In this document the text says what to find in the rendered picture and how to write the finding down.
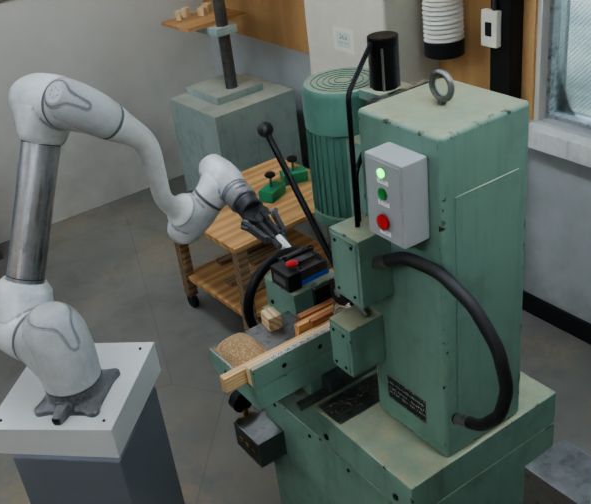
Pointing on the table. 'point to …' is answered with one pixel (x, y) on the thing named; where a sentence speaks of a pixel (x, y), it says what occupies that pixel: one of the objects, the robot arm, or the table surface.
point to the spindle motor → (331, 139)
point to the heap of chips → (239, 349)
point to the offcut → (271, 319)
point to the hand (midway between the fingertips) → (284, 245)
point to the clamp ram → (321, 292)
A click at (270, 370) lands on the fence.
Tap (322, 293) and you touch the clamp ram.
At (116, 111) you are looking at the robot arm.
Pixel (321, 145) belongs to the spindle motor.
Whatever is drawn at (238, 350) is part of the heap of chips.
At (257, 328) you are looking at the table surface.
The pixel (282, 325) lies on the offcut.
